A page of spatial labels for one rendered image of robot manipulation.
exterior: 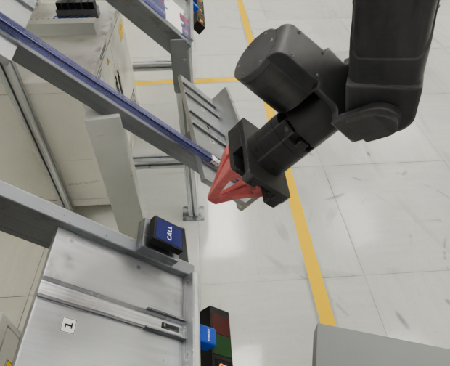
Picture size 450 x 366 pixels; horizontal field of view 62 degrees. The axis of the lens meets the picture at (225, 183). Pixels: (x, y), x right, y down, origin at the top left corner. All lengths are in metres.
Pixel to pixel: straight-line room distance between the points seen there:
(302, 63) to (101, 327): 0.35
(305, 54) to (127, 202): 0.56
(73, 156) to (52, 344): 1.09
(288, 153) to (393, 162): 1.60
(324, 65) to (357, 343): 0.46
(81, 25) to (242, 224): 0.97
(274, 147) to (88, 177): 1.18
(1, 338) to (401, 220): 1.45
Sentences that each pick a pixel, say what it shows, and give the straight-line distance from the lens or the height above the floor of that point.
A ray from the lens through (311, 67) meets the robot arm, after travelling 0.36.
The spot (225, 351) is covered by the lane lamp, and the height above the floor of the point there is 0.66.
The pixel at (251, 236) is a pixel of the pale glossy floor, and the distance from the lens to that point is 1.52.
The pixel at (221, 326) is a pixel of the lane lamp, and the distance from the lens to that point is 0.60.
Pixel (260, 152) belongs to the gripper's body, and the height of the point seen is 0.94.
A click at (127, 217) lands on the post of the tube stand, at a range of 0.85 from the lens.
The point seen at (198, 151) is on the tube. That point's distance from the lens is 0.62.
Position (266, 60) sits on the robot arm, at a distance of 0.35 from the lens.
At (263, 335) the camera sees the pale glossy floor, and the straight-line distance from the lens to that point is 1.32.
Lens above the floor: 1.20
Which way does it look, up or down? 44 degrees down
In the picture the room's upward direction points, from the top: straight up
